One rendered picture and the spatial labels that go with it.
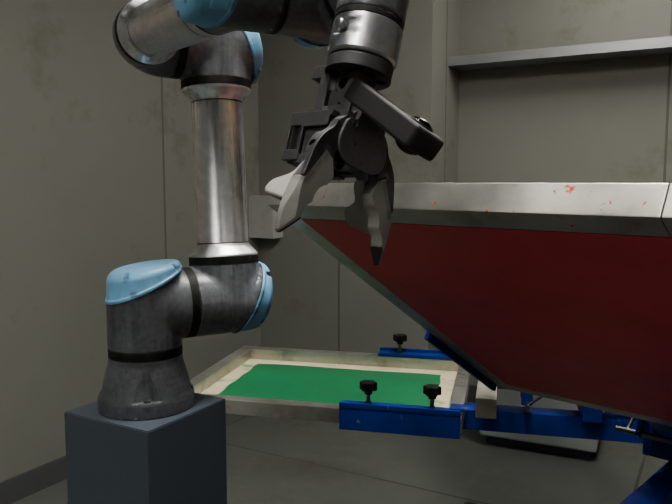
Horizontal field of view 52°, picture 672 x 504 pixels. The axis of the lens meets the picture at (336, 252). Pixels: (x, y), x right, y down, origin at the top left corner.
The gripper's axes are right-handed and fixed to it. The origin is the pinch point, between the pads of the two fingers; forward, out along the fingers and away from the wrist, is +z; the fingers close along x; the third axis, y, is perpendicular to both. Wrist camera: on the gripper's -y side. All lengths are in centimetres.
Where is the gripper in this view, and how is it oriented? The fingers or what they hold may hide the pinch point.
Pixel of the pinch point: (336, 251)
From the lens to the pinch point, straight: 69.2
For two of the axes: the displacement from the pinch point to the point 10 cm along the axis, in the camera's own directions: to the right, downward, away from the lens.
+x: -6.6, -2.2, -7.2
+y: -7.3, -0.7, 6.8
